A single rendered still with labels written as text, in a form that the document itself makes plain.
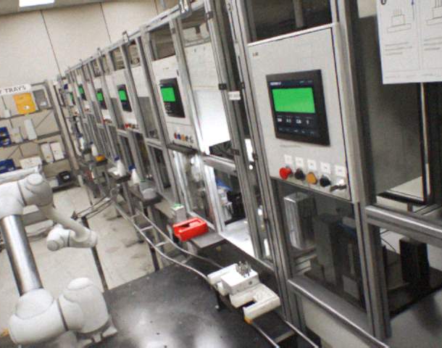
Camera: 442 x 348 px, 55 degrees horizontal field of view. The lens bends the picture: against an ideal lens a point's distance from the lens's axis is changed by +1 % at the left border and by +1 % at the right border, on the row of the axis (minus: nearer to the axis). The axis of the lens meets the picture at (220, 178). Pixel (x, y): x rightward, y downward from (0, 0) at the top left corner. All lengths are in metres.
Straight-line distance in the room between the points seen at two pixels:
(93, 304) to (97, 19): 7.95
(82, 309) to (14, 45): 7.67
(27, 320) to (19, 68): 7.55
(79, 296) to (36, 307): 0.18
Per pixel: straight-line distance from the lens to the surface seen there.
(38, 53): 9.27
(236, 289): 1.71
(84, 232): 2.61
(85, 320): 2.04
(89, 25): 9.45
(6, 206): 2.19
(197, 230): 2.23
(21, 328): 2.04
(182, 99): 2.10
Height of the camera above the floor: 1.78
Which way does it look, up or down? 16 degrees down
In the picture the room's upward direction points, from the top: 12 degrees counter-clockwise
